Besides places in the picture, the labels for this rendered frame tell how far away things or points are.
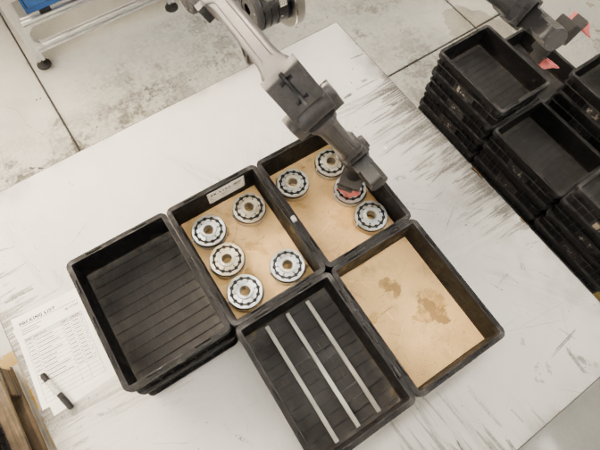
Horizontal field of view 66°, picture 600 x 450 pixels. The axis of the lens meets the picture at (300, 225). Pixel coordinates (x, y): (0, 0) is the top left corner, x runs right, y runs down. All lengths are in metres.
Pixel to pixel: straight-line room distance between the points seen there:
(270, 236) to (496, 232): 0.78
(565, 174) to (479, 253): 0.82
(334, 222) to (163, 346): 0.61
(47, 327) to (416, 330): 1.11
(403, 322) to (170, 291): 0.67
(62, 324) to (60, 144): 1.41
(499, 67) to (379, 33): 0.95
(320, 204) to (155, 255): 0.52
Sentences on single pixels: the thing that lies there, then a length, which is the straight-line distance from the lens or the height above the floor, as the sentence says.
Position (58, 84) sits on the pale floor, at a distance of 3.08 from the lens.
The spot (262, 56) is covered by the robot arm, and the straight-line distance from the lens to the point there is 0.87.
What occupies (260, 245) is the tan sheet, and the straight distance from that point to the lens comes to 1.41.
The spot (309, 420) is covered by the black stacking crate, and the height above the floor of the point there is 0.83.
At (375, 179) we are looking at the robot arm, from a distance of 1.24.
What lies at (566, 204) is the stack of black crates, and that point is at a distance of 2.16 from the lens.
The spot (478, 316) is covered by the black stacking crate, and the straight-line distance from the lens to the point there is 1.39.
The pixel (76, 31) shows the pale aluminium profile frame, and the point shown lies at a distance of 3.11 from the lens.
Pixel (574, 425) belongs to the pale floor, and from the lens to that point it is 2.48.
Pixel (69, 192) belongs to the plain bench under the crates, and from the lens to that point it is 1.79.
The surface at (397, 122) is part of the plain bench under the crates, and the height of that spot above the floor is 0.70.
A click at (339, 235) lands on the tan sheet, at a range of 1.43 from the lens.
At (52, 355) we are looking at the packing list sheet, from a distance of 1.62.
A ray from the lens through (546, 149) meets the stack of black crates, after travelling 2.40.
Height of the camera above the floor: 2.14
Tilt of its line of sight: 67 degrees down
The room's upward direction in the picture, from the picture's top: 4 degrees clockwise
